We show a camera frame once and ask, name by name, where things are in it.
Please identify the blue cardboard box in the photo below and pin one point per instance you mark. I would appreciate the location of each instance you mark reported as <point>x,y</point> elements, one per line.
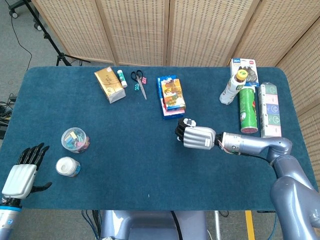
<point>172,117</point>

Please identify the silver table leg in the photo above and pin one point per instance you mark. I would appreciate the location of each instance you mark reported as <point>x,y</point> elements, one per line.
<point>217,225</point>

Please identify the green chips can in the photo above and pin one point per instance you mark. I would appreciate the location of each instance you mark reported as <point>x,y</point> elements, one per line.
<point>247,110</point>

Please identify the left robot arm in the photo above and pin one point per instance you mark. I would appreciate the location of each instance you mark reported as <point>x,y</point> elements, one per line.
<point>6,220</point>

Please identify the black binder clips blister pack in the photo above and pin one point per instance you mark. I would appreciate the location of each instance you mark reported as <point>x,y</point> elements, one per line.
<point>251,75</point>

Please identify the white lidded jar blue label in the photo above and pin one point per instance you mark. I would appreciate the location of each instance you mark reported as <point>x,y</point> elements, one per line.
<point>66,167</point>

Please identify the grey blue robot torso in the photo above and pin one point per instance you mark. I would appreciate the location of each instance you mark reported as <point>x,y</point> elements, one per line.
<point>150,225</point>

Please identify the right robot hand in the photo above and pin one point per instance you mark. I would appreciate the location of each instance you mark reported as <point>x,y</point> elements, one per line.
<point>197,137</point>

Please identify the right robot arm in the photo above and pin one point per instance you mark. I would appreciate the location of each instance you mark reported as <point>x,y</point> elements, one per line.
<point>250,143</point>

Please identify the wicker folding screen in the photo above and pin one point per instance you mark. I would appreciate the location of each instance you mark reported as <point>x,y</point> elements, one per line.
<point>140,30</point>

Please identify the teal binder clip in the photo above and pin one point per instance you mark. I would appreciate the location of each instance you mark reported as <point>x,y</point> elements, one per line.
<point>137,87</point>

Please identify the yellow orange snack box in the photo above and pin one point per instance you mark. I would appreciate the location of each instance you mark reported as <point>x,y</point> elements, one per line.
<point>172,95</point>

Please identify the pink binder clip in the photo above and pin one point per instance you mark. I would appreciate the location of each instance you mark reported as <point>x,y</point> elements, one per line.
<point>144,80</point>

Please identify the white green glue stick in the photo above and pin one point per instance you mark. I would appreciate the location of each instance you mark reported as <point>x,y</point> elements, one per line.
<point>122,78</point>

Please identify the blue felt table mat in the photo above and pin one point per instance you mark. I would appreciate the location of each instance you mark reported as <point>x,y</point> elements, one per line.
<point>137,162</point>

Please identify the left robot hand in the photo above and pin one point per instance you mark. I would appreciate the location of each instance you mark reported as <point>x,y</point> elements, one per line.
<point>20,180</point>

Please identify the pastel tissue multipack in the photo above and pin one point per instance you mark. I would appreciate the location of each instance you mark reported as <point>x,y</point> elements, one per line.
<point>271,112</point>

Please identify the black tripod stand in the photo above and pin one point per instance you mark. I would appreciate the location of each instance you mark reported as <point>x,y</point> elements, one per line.
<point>61,58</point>

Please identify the black wheeled cart base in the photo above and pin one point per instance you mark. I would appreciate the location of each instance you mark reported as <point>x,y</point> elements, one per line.
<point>14,13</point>

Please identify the white drink bottle yellow cap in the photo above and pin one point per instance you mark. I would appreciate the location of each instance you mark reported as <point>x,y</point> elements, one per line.
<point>230,92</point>

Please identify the clear jar of binder clips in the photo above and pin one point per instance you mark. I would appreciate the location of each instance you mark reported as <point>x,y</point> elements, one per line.
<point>75,140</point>

